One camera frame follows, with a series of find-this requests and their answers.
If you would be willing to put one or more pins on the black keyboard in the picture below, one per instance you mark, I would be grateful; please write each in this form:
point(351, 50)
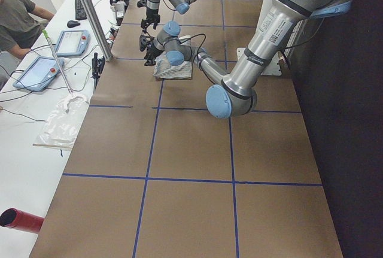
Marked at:
point(80, 13)

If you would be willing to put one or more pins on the far blue teach pendant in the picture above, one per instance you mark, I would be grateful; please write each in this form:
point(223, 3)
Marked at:
point(72, 43)

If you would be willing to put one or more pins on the blue white striped polo shirt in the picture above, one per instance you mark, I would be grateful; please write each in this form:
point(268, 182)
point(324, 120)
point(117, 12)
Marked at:
point(176, 71)

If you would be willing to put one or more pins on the clear plastic bag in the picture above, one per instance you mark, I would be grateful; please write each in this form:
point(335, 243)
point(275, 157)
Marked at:
point(62, 127)

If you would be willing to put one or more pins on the red cylinder tube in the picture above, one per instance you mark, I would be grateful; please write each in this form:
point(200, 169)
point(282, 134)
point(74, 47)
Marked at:
point(20, 220)

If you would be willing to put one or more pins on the near blue teach pendant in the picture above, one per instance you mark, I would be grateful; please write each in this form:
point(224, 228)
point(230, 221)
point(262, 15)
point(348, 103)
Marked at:
point(40, 73)

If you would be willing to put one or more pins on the reacher grabber stick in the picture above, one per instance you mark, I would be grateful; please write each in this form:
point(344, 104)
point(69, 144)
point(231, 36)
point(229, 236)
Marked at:
point(72, 95)

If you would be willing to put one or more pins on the black computer mouse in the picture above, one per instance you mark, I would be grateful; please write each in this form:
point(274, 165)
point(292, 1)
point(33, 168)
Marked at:
point(72, 23)

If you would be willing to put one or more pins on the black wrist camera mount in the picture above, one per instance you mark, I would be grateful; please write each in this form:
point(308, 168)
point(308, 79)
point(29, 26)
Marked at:
point(145, 41)
point(142, 3)

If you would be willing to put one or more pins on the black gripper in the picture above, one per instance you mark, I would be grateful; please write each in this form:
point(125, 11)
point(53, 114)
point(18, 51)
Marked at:
point(152, 14)
point(151, 51)

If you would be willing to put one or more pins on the black tool on table edge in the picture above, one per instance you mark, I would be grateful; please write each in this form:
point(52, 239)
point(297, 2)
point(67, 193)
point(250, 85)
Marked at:
point(97, 69)

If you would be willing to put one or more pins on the person in green shirt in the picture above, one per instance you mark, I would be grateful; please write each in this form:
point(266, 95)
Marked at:
point(19, 30)

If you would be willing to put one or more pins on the aluminium frame post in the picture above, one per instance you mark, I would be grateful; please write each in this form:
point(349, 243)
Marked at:
point(97, 29)

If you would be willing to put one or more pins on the blue teach pendant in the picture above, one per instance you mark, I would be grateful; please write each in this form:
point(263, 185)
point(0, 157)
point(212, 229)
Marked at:
point(40, 73)
point(72, 43)

